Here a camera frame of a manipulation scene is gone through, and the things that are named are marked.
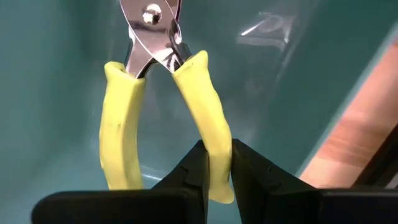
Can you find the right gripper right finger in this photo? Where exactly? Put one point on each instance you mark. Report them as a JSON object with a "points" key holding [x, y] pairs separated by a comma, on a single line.
{"points": [[264, 196]]}

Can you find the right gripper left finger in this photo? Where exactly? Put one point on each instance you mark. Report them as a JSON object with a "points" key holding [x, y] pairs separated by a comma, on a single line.
{"points": [[186, 193]]}

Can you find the yellow-green pliers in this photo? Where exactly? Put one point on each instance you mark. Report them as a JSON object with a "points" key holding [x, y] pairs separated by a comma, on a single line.
{"points": [[121, 124]]}

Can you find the green plastic tray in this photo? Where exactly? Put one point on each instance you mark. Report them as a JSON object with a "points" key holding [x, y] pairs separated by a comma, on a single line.
{"points": [[46, 93]]}

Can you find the black aluminium table frame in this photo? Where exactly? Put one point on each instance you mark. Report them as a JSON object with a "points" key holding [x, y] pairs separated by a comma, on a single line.
{"points": [[385, 165]]}

